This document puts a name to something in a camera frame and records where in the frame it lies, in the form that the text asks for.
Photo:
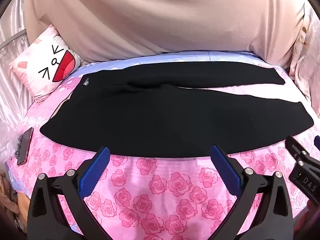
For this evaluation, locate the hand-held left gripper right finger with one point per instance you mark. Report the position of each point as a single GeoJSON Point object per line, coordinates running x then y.
{"type": "Point", "coordinates": [225, 170]}

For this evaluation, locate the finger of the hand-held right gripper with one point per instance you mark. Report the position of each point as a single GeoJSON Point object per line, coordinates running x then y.
{"type": "Point", "coordinates": [297, 147]}

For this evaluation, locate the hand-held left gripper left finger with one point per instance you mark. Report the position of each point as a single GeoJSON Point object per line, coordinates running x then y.
{"type": "Point", "coordinates": [96, 170]}

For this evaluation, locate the black pants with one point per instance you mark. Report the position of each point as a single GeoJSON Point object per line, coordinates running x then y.
{"type": "Point", "coordinates": [150, 115]}

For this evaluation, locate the pink rose print bedsheet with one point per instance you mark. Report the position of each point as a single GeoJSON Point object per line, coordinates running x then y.
{"type": "Point", "coordinates": [155, 195]}

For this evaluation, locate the smartphone with red case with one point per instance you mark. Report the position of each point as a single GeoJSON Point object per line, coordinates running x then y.
{"type": "Point", "coordinates": [25, 145]}

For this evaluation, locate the brown cloth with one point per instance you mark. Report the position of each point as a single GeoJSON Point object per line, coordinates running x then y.
{"type": "Point", "coordinates": [8, 200]}

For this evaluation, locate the pale floral cloth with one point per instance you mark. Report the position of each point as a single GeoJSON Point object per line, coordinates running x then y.
{"type": "Point", "coordinates": [308, 55]}

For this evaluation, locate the cartoon face pillow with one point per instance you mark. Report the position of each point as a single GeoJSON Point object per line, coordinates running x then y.
{"type": "Point", "coordinates": [47, 62]}

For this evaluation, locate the pink satin curtain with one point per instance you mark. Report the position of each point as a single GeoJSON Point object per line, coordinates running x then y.
{"type": "Point", "coordinates": [12, 67]}

